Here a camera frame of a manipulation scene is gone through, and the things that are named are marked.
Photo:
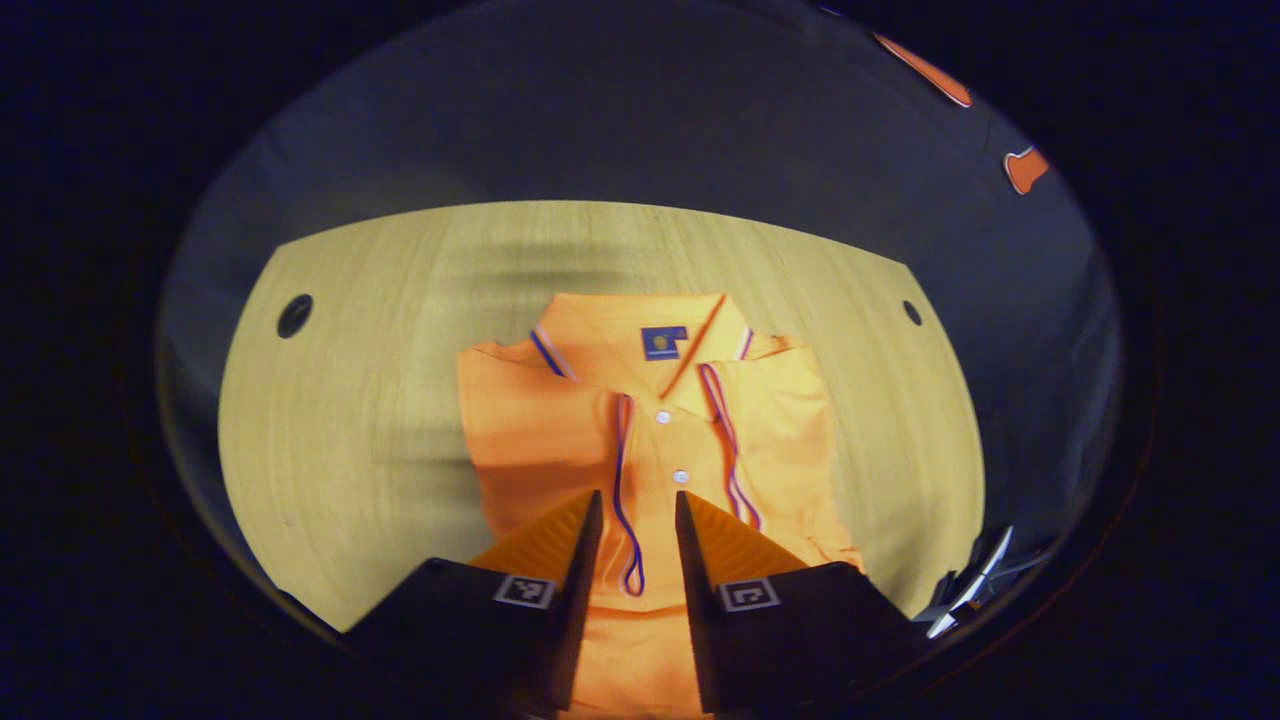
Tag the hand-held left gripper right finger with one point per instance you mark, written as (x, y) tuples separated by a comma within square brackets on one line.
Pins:
[(790, 640)]

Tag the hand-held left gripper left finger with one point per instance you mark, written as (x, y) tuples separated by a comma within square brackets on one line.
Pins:
[(470, 630)]

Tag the orange polo T-shirt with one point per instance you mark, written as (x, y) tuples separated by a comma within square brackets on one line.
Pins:
[(540, 430)]

